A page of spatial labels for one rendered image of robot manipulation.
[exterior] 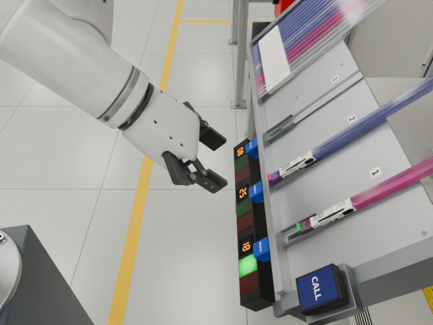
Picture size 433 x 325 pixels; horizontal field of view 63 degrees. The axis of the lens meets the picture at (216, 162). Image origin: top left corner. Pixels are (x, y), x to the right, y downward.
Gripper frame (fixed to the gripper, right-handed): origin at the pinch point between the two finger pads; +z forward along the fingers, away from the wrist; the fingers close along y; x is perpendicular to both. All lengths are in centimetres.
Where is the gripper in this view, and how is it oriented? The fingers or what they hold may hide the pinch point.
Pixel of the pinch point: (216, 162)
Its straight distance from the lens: 54.3
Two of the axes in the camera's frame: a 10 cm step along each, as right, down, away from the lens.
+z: 7.2, 5.0, 4.9
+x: 7.0, -5.0, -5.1
